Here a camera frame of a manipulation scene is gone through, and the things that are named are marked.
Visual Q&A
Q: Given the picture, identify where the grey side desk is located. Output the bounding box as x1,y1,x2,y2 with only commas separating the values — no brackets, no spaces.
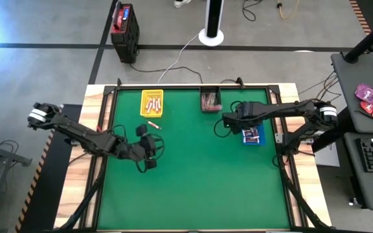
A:
331,51,373,134

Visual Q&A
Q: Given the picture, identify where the grey keyboard desk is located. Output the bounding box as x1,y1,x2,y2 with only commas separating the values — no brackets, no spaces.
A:
344,131,373,212

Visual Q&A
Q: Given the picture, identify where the black aluminium table frame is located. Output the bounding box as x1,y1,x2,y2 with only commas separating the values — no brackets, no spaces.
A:
56,77,333,233

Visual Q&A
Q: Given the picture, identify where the black plastic basket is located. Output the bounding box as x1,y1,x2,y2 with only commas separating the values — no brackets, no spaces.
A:
199,86,223,113

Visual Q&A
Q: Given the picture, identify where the white floor cable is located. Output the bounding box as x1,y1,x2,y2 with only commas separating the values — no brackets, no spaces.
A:
157,32,203,83

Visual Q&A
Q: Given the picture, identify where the black coiled floor cable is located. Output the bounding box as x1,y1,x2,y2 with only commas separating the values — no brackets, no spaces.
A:
242,0,266,23

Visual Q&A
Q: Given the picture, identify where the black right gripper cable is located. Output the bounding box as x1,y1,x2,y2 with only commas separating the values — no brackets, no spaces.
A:
213,100,240,139

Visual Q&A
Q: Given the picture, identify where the pink candy bag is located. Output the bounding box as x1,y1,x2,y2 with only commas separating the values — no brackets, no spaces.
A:
354,83,373,104

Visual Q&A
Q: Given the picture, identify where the black desk pole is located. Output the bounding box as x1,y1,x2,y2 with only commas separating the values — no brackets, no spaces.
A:
344,12,373,64

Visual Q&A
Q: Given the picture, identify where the blue plastic basket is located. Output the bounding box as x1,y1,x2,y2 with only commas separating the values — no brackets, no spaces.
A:
241,124,267,146

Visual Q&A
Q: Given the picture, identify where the white black tower stand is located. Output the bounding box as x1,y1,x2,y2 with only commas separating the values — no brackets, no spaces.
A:
198,0,225,47

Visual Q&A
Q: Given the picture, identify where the yellow plastic basket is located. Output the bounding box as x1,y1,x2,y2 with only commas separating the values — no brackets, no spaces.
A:
140,89,164,118

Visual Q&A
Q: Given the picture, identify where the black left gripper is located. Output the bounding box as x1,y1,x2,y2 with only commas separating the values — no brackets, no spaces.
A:
126,124,158,171

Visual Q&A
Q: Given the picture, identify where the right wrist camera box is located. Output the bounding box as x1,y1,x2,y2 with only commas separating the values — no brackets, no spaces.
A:
237,101,256,113

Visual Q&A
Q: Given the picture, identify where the yellow floor cable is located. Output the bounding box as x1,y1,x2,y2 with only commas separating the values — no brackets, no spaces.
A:
277,0,301,20

